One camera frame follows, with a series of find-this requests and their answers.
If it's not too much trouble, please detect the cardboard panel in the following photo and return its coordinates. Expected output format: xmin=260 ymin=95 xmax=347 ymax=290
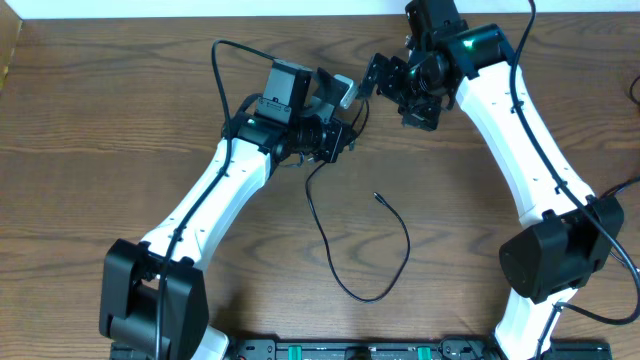
xmin=0 ymin=0 xmax=23 ymax=87

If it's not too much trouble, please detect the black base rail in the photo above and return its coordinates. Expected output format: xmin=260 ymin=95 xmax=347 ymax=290
xmin=109 ymin=338 xmax=614 ymax=360

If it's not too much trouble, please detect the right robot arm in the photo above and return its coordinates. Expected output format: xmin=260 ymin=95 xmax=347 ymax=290
xmin=359 ymin=1 xmax=624 ymax=359

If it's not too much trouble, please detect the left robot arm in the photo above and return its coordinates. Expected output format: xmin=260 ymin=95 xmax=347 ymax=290
xmin=99 ymin=60 xmax=358 ymax=359

